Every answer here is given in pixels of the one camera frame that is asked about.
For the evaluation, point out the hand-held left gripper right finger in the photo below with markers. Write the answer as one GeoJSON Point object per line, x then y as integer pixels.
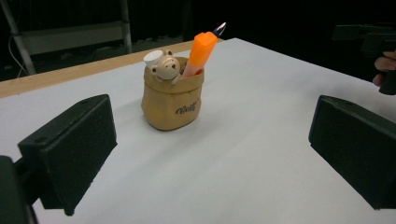
{"type": "Point", "coordinates": [355, 149]}

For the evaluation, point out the white metal stand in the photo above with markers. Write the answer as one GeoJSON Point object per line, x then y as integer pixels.
{"type": "Point", "coordinates": [71, 34]}

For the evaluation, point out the orange pink highlighter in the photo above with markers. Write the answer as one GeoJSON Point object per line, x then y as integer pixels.
{"type": "Point", "coordinates": [200, 53]}

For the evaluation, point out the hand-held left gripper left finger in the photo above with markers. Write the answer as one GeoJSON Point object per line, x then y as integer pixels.
{"type": "Point", "coordinates": [71, 155]}

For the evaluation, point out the tan bear pen holder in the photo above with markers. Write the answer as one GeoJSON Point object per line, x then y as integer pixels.
{"type": "Point", "coordinates": [169, 99]}

